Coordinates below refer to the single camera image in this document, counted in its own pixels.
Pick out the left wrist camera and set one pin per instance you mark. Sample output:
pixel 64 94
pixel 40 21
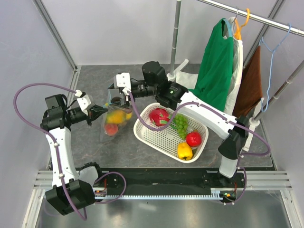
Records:
pixel 85 101

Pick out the light blue hanger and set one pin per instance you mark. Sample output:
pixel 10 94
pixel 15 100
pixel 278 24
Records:
pixel 227 29

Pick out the white cable duct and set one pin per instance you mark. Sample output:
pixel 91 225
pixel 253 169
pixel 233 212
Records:
pixel 215 194

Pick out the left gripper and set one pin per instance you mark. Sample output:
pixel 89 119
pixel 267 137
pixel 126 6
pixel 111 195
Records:
pixel 94 112

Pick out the red pomegranate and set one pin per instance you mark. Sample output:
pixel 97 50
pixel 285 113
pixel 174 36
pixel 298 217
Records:
pixel 193 139

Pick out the clear zip top bag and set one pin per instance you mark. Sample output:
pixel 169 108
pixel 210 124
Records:
pixel 112 92

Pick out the yellow lemon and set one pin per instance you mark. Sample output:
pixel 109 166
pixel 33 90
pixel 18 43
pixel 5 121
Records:
pixel 128 116

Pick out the pink dragon fruit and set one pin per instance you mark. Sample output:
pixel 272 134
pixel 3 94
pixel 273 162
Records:
pixel 159 117

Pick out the dark mangosteen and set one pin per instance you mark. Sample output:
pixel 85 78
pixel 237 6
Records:
pixel 116 99

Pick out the blue wire hanger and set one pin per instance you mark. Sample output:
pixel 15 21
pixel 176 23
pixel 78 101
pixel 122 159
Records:
pixel 272 51

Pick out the white plastic basket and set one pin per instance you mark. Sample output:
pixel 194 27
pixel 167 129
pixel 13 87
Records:
pixel 167 140

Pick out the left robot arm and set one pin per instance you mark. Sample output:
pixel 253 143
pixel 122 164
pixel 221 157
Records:
pixel 71 189

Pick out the white garment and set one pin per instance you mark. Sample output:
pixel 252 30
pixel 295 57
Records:
pixel 189 80

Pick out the green shirt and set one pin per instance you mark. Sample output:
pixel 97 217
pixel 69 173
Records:
pixel 215 71

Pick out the metal clothes rack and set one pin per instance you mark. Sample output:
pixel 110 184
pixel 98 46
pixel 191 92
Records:
pixel 266 21

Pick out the yellow bell pepper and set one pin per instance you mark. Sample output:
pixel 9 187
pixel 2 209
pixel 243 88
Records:
pixel 184 151

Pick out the green grape bunch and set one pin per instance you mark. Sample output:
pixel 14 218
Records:
pixel 181 124

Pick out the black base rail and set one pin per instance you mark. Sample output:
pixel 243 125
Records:
pixel 167 181

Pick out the brown towel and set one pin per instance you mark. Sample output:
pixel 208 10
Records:
pixel 250 91

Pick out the orange green mango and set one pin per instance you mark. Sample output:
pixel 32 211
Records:
pixel 115 117

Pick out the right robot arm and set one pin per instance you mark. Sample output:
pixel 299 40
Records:
pixel 176 97

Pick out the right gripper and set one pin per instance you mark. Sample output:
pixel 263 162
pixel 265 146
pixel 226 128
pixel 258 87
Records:
pixel 128 98

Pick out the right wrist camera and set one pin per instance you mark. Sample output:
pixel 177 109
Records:
pixel 122 81

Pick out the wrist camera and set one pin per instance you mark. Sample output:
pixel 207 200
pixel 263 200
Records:
pixel 122 81
pixel 85 101

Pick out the orange peach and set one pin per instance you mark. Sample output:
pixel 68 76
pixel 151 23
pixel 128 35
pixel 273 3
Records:
pixel 111 129

